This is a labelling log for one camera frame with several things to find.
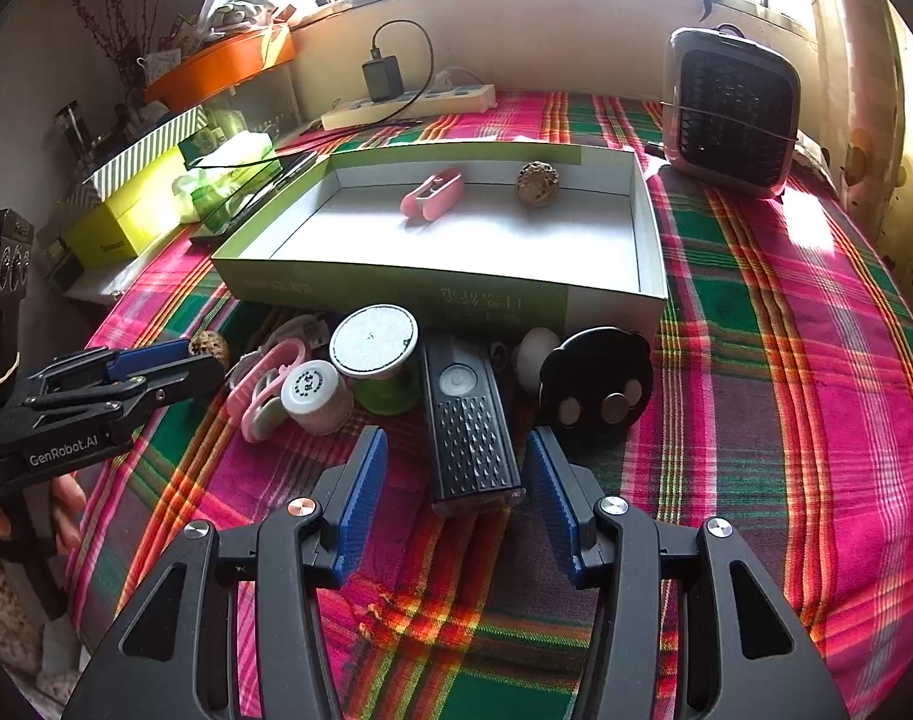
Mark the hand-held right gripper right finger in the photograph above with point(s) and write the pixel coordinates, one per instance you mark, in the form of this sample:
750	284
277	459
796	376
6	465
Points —
554	502

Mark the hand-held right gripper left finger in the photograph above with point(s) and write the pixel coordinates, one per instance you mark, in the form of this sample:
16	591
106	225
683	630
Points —
362	495

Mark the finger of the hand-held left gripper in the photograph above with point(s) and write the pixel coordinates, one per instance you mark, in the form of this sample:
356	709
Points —
148	358
186	375

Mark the brown walnut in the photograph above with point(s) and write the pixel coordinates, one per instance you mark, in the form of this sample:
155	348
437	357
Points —
539	181
207	341

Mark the pink and green clip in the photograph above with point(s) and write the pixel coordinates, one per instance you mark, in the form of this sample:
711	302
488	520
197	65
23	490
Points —
261	420

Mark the black bike light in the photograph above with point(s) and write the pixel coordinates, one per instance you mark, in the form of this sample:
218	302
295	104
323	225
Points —
467	435

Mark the white small gadget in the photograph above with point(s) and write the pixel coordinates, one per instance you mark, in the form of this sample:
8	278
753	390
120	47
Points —
584	367

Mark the white round object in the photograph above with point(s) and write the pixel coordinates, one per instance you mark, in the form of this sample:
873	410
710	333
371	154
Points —
535	356

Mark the green cardboard box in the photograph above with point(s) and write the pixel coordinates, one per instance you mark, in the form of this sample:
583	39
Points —
464	240

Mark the person's left hand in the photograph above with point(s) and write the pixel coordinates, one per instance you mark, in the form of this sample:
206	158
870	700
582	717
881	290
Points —
67	514

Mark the white paper sheet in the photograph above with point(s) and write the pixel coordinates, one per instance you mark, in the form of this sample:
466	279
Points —
100	281

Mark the white bottle cap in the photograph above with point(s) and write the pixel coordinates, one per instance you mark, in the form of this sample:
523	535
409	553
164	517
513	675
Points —
313	390

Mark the yellow box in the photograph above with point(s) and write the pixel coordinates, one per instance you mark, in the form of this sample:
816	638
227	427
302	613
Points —
130	221

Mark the green spool with white top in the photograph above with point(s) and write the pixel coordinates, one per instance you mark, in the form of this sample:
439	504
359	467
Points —
374	341

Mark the green tissue pack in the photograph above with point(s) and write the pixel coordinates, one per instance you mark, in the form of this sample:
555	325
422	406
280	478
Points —
216	180

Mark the striped box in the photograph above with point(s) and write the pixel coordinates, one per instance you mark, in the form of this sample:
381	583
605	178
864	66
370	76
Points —
141	154

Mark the green printed carton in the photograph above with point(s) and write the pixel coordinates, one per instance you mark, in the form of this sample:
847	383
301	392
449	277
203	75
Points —
201	142

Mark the plaid tablecloth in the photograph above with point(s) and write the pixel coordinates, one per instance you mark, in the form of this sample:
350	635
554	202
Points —
764	390

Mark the glass jar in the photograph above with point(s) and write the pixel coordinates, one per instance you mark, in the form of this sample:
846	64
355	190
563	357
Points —
73	131

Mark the orange box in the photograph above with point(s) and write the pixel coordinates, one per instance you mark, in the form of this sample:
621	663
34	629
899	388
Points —
223	64

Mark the dried red branches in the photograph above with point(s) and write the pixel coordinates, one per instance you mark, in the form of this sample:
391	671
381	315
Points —
118	30

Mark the black charger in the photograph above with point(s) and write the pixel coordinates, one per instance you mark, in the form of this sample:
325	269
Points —
383	79

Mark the white power strip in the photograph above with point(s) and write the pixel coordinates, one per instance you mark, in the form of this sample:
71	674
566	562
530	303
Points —
426	106

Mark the small fan heater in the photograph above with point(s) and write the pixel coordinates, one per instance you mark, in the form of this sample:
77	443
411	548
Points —
726	112

